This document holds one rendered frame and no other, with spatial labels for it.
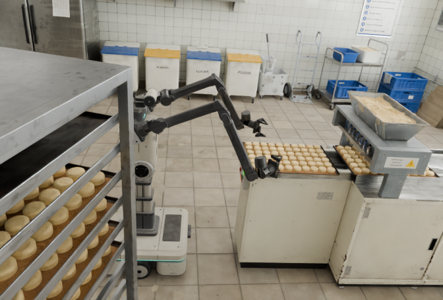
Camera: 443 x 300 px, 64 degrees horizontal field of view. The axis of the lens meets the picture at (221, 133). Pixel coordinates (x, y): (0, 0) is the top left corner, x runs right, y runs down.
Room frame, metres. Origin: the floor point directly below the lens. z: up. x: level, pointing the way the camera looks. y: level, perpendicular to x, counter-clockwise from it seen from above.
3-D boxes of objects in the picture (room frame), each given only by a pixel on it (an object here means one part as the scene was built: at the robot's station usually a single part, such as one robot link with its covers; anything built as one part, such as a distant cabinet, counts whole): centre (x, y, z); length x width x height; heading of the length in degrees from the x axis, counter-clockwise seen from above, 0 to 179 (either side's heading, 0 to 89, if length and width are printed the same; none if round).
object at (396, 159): (2.23, -1.05, 1.01); 0.72 x 0.33 x 0.34; 6
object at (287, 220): (2.18, -0.55, 0.45); 0.70 x 0.34 x 0.90; 96
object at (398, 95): (6.03, -3.03, 0.30); 0.60 x 0.40 x 0.20; 98
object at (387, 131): (2.23, -1.05, 1.25); 0.56 x 0.29 x 0.14; 6
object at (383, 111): (2.23, -1.05, 1.28); 0.54 x 0.27 x 0.06; 6
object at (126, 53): (5.55, 1.70, 0.38); 0.64 x 0.54 x 0.77; 11
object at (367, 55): (6.01, -2.26, 0.90); 0.44 x 0.36 x 0.20; 17
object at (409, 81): (6.03, -3.03, 0.50); 0.60 x 0.40 x 0.20; 100
